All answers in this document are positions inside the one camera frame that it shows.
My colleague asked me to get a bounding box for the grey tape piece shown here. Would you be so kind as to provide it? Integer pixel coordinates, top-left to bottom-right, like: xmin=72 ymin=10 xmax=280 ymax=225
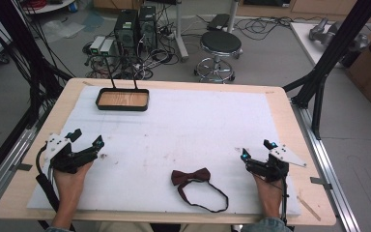
xmin=309 ymin=176 xmax=333 ymax=190
xmin=10 ymin=162 xmax=34 ymax=172

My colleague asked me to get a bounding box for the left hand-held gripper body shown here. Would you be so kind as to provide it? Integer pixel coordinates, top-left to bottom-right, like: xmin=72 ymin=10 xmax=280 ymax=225
xmin=43 ymin=132 xmax=99 ymax=175

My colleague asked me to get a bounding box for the person's left hand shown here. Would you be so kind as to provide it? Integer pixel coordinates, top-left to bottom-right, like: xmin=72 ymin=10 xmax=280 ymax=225
xmin=53 ymin=161 xmax=94 ymax=203

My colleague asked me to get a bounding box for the left hand-held gripper cable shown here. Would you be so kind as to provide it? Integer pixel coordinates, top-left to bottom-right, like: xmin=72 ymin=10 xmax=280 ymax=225
xmin=34 ymin=144 xmax=62 ymax=232

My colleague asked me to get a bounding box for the dark red bow tie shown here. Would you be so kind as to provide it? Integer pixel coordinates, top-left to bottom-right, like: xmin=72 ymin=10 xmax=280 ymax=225
xmin=170 ymin=166 xmax=230 ymax=214

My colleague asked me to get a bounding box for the white desk leg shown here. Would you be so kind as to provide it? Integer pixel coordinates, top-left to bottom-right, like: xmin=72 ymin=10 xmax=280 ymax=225
xmin=173 ymin=0 xmax=190 ymax=63
xmin=226 ymin=0 xmax=241 ymax=33

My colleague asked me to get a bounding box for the thin wooden stick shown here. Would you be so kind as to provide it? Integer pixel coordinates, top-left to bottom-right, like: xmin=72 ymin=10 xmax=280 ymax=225
xmin=297 ymin=195 xmax=322 ymax=222

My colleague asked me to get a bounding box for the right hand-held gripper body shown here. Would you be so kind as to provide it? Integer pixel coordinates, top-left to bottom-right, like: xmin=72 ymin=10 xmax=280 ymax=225
xmin=245 ymin=143 xmax=307 ymax=184

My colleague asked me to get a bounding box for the black tray with wooden base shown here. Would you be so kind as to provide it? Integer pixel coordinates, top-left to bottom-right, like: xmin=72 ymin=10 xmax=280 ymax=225
xmin=85 ymin=53 xmax=151 ymax=112

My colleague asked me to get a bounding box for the slim black computer tower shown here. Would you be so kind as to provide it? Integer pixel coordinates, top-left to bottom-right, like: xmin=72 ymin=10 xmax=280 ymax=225
xmin=137 ymin=5 xmax=158 ymax=52

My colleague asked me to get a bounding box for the grey machine part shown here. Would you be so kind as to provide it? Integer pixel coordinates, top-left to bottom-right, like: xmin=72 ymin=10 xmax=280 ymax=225
xmin=308 ymin=16 xmax=370 ymax=51

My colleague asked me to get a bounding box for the black round stool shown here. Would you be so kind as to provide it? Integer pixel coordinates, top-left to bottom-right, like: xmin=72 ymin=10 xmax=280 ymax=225
xmin=193 ymin=30 xmax=243 ymax=85

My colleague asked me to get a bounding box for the right hand-held gripper cable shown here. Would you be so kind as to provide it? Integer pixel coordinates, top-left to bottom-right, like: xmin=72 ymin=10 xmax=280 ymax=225
xmin=280 ymin=173 xmax=292 ymax=227

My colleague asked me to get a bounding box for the clear plastic sheet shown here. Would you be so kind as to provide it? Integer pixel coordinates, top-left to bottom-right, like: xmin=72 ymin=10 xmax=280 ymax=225
xmin=41 ymin=19 xmax=86 ymax=44

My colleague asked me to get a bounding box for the flat black device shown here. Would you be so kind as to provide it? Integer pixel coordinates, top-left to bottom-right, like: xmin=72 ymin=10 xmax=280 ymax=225
xmin=207 ymin=13 xmax=232 ymax=32

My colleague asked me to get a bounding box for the aluminium rail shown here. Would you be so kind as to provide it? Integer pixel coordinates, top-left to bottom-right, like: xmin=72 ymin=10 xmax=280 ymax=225
xmin=290 ymin=100 xmax=362 ymax=232
xmin=0 ymin=105 xmax=51 ymax=220

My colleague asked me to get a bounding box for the white foam mat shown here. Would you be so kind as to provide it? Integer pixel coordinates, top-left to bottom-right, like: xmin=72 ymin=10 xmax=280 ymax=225
xmin=26 ymin=84 xmax=302 ymax=218

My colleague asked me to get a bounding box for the large black computer tower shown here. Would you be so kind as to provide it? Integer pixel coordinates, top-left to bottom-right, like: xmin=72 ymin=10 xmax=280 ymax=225
xmin=113 ymin=9 xmax=140 ymax=56

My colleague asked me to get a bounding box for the small white box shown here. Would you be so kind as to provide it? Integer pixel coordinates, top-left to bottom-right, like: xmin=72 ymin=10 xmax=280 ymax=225
xmin=89 ymin=35 xmax=106 ymax=56
xmin=99 ymin=38 xmax=116 ymax=56

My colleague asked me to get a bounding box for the person's denim sleeve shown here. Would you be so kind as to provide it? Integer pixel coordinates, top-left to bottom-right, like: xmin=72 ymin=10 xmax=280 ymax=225
xmin=241 ymin=217 xmax=294 ymax=232

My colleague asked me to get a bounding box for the white floor platform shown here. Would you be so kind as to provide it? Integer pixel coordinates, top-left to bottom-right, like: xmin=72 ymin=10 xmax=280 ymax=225
xmin=289 ymin=21 xmax=349 ymax=70

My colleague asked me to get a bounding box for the hand-held gripper cable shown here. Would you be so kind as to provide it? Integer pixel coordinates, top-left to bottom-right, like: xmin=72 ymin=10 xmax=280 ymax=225
xmin=34 ymin=144 xmax=62 ymax=232
xmin=280 ymin=173 xmax=292 ymax=227

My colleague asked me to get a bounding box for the person's right hand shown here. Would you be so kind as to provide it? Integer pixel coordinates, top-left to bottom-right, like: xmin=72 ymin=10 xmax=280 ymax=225
xmin=252 ymin=173 xmax=285 ymax=210

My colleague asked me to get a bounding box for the black metal frame stand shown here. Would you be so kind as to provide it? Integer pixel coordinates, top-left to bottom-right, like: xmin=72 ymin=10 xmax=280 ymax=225
xmin=0 ymin=0 xmax=73 ymax=130
xmin=282 ymin=0 xmax=371 ymax=140

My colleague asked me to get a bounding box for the round white table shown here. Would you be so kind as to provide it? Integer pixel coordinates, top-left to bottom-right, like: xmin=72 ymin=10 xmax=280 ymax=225
xmin=21 ymin=0 xmax=77 ymax=15

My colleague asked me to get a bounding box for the tangle of floor cables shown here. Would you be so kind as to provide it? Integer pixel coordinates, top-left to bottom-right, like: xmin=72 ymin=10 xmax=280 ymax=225
xmin=81 ymin=6 xmax=187 ymax=81

